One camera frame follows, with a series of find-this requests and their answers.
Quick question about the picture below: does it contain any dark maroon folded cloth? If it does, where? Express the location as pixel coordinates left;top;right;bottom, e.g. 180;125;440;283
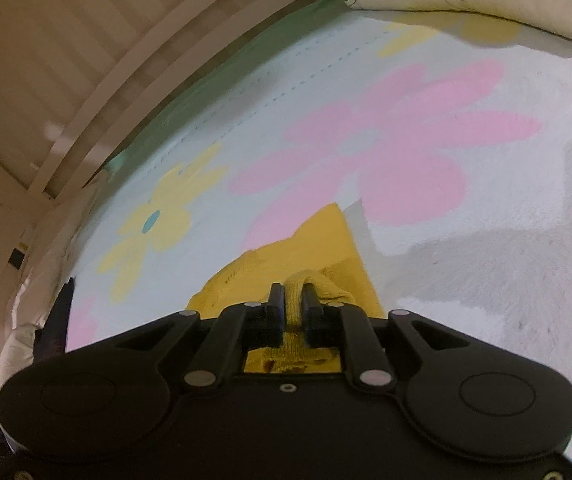
33;277;75;363

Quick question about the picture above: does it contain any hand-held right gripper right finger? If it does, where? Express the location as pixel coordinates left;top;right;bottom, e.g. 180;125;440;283
302;284;469;388

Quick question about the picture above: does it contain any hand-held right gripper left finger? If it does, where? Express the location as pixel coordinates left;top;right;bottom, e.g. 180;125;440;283
116;283;285;388

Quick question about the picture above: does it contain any pastel flower print bed sheet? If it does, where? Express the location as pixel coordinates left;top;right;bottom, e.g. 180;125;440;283
65;0;572;411

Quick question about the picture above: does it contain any beige slatted headboard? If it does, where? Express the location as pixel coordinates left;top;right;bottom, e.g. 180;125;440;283
0;0;352;203

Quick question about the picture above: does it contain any mustard yellow long-sleeved shirt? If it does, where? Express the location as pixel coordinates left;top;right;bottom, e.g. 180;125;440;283
186;202;383;376

